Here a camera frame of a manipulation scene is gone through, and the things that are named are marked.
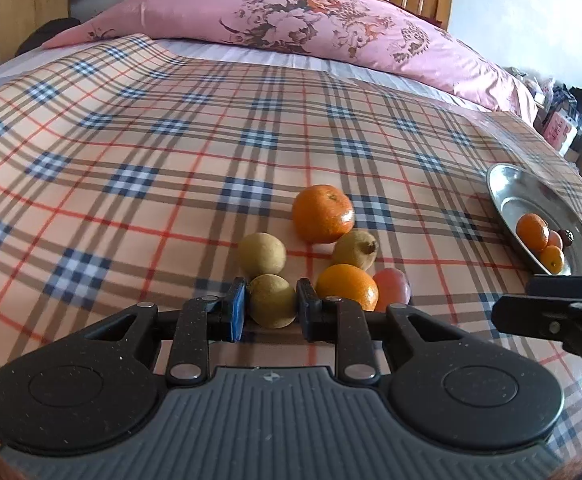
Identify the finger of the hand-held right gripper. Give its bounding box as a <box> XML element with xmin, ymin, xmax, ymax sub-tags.
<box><xmin>491</xmin><ymin>295</ymin><xmax>582</xmax><ymax>342</ymax></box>
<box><xmin>526</xmin><ymin>271</ymin><xmax>582</xmax><ymax>300</ymax></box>

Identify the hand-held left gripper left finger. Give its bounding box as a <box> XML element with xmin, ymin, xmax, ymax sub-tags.
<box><xmin>78</xmin><ymin>276</ymin><xmax>248</xmax><ymax>387</ymax></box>

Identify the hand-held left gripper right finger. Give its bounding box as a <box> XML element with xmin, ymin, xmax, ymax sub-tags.
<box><xmin>296</xmin><ymin>277</ymin><xmax>466</xmax><ymax>387</ymax></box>

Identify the small mandarin orange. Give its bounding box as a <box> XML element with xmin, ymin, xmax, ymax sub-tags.
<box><xmin>538</xmin><ymin>245</ymin><xmax>566</xmax><ymax>275</ymax></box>

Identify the yellow-green longan with stem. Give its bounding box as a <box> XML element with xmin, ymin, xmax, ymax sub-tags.
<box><xmin>332</xmin><ymin>230</ymin><xmax>379</xmax><ymax>271</ymax></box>

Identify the round metal plate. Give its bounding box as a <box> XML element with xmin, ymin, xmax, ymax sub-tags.
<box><xmin>487</xmin><ymin>162</ymin><xmax>582</xmax><ymax>277</ymax></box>

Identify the pink plastic package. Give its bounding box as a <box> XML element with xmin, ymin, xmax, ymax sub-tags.
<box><xmin>536</xmin><ymin>105</ymin><xmax>579</xmax><ymax>156</ymax></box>

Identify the beige plaid cloth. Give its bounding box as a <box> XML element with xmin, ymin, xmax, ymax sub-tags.
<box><xmin>0</xmin><ymin>32</ymin><xmax>582</xmax><ymax>480</ymax></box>

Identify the white striped bed sheet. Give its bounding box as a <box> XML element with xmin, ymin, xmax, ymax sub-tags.
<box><xmin>0</xmin><ymin>37</ymin><xmax>492</xmax><ymax>113</ymax></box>

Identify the pink floral quilt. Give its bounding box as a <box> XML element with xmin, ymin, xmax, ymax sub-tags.
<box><xmin>41</xmin><ymin>0</ymin><xmax>539</xmax><ymax>113</ymax></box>

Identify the black bag beside bed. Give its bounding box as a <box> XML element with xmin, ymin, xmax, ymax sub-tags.
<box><xmin>16</xmin><ymin>17</ymin><xmax>82</xmax><ymax>58</ymax></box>

